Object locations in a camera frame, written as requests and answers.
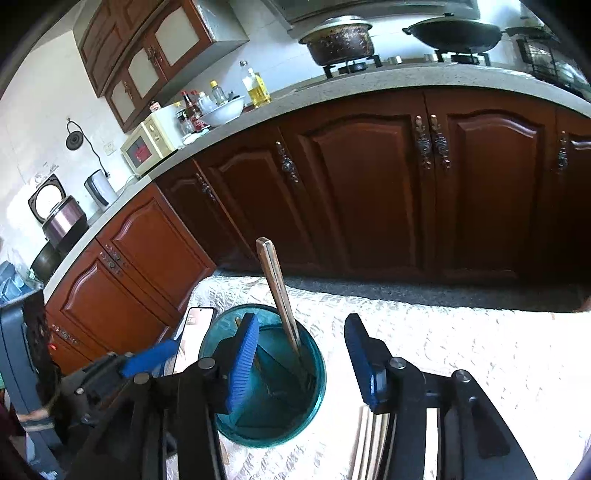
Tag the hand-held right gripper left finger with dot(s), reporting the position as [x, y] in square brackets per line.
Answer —
[242, 364]

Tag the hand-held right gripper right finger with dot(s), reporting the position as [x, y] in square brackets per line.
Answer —
[364, 364]

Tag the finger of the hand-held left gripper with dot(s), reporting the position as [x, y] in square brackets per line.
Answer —
[147, 359]

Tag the teal rimmed floral utensil cup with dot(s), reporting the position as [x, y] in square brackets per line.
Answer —
[281, 406]

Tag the black smartphone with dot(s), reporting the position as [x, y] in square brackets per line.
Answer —
[196, 327]

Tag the dark blue grey box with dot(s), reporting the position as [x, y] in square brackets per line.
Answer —
[18, 355]

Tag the brown wooden base cabinet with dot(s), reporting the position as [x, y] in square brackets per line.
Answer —
[134, 267]
[369, 184]

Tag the white quilted tablecloth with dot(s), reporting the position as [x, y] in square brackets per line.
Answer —
[461, 332]

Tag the dark round pot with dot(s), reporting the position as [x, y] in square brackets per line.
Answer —
[44, 263]

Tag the blue plastic container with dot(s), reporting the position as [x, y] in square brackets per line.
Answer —
[9, 281]

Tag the rice cooker with open lid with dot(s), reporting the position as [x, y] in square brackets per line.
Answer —
[64, 221]

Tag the silver electric kettle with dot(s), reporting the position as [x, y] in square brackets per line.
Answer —
[99, 189]

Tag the cream microwave oven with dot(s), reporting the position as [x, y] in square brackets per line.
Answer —
[157, 134]

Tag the white bowl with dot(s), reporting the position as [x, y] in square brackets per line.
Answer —
[226, 113]

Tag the clear bottle with yellow cap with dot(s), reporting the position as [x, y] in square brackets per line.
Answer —
[218, 93]

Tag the yellow cooking oil bottle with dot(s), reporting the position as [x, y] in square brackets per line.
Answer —
[258, 92]

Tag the gas stove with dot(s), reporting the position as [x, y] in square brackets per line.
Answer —
[360, 67]

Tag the blackened cooking pot with lid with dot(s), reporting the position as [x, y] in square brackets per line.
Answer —
[341, 44]

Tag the black wok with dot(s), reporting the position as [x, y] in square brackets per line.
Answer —
[452, 32]

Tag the grey range hood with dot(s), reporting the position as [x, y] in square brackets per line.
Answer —
[369, 9]

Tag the white wall socket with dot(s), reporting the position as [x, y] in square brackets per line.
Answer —
[110, 148]

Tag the black round wall ornament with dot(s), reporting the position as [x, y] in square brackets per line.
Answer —
[75, 138]

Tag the brown wooden wall cabinet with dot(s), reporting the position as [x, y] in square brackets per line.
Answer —
[138, 27]

